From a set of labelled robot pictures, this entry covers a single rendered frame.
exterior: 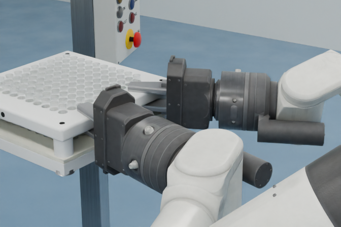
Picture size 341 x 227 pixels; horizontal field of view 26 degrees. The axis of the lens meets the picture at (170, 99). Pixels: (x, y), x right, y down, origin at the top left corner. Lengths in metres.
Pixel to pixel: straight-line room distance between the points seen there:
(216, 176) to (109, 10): 1.05
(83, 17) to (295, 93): 0.88
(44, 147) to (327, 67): 0.42
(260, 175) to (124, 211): 1.90
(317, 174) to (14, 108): 0.61
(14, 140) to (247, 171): 0.36
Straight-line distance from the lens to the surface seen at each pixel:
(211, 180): 0.80
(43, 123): 1.02
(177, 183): 0.80
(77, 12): 1.83
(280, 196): 0.57
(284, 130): 1.07
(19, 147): 1.08
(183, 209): 0.78
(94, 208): 2.04
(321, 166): 0.57
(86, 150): 1.04
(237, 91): 1.07
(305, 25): 4.62
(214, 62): 4.28
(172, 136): 0.90
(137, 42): 1.87
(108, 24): 1.81
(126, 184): 2.95
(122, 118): 0.95
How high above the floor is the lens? 1.43
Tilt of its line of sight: 22 degrees down
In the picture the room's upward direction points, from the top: straight up
